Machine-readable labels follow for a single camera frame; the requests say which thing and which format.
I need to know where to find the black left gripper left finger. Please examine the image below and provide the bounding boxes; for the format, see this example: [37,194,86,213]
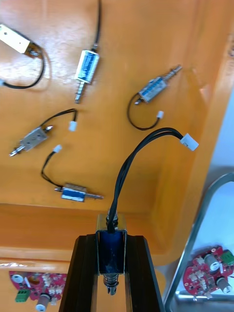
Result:
[58,234,100,312]

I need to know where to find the round red circuit board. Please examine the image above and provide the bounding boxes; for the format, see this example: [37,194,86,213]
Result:
[183,245,234,299]
[9,271,67,312]

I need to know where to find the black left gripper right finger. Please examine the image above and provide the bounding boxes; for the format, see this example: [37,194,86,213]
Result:
[124,234,165,312]

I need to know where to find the steel tray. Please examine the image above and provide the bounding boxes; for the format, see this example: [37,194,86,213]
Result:
[163,172,234,312]

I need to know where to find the blue label solenoid with cable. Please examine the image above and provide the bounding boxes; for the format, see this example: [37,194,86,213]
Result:
[96,127,199,296]
[40,144,104,203]
[74,0,102,104]
[127,64,183,131]

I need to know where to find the metal solenoid with cable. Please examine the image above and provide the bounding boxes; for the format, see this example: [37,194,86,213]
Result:
[9,108,78,157]
[0,23,45,90]

